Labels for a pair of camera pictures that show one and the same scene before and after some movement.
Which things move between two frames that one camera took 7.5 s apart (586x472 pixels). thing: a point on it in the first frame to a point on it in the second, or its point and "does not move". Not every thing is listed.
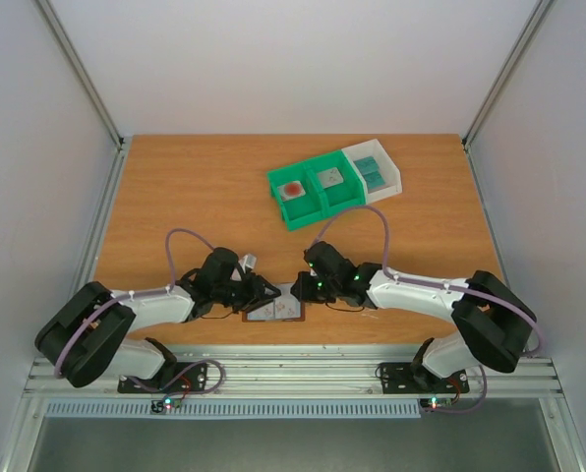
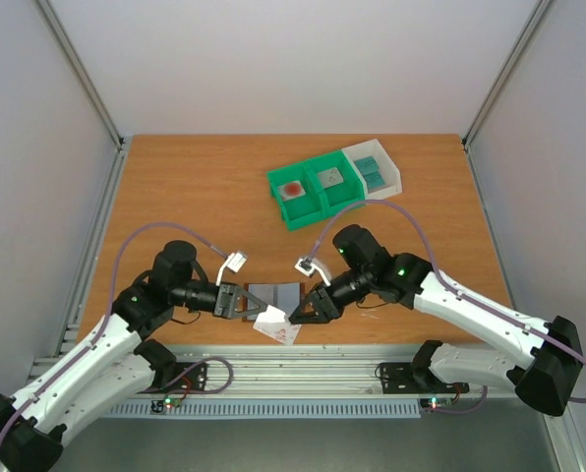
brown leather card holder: [286, 307] does not move
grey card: [329, 178] does not move
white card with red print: [284, 307] to [274, 323]
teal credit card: [368, 167] does not move
